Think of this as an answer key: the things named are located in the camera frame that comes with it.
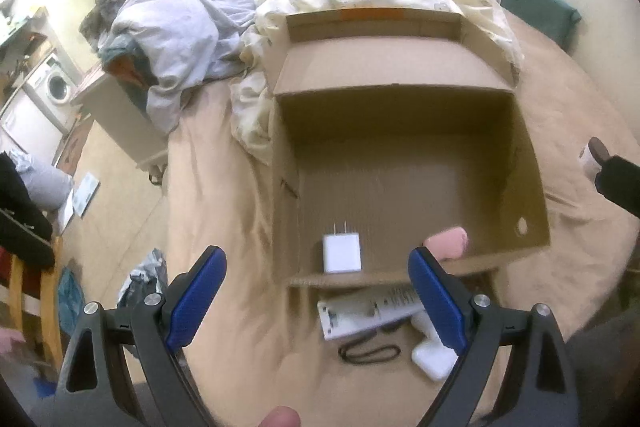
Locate black clothing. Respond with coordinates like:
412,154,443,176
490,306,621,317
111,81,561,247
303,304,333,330
0,152,55,268

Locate light blue duvet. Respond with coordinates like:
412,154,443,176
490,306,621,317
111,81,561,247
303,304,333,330
97,0,321,132

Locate white bedside cabinet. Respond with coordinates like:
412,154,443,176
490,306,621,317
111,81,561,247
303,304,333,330
70,69,168,170

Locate person's left hand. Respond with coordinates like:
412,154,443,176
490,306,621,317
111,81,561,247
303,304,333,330
262,406,303,427

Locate cardboard box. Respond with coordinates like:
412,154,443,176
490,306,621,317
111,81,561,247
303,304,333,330
264,7,552,290

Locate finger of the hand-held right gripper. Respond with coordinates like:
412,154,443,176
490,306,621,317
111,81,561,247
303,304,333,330
594,155,640,220

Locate white washing machine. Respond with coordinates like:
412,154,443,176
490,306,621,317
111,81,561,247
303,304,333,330
22,49,81,132

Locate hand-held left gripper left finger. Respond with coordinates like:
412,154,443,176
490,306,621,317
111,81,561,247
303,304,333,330
52,245,228,427

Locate teal and orange garment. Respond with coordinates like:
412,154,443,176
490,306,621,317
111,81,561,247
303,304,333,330
100,34,161,108

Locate white kitchen cabinet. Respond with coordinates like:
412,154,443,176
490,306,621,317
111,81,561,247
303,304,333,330
0,92,66,168

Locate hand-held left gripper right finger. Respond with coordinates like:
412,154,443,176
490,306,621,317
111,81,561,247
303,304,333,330
407,246,583,427

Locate wooden chair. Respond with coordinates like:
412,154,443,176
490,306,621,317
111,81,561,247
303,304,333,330
0,202,66,373

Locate white plug charger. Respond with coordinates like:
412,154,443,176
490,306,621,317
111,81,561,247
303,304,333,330
322,221,362,274

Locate papers on floor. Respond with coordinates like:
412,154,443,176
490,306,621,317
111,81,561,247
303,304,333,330
57,172,101,230

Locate teal cloth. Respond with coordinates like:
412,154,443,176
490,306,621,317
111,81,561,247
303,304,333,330
57,267,86,333

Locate blue plastic box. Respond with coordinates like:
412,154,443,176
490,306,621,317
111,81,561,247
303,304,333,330
32,377,58,400

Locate person's grey trousers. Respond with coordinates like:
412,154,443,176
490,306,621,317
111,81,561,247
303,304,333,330
565,307,640,427

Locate black plastic bag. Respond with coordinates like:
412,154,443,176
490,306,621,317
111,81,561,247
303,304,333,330
117,248,168,308

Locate light blue stuffed bag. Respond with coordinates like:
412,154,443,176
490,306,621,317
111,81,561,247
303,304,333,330
10,152,75,210

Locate black cord loop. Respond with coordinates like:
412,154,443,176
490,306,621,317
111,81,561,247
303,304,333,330
337,327,403,364

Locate white plastic case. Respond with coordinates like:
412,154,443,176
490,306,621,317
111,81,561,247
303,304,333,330
411,314,458,380

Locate white jar brown lid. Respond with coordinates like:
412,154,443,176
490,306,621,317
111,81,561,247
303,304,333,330
580,137,610,180

